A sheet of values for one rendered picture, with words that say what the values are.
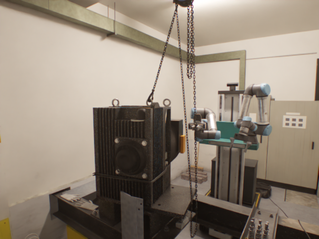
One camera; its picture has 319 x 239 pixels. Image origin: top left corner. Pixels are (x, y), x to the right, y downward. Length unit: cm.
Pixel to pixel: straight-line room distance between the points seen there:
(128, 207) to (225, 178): 164
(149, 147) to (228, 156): 148
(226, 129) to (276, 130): 177
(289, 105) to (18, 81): 395
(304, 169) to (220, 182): 194
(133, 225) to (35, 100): 149
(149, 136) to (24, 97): 132
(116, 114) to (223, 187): 182
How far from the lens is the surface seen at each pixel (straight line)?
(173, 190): 178
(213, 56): 458
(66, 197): 234
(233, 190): 278
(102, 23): 263
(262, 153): 424
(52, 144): 235
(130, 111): 150
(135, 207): 136
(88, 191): 242
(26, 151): 225
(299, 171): 429
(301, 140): 416
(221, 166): 267
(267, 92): 217
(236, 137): 198
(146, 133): 136
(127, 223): 147
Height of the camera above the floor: 167
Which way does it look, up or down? 6 degrees down
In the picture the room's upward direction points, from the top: straight up
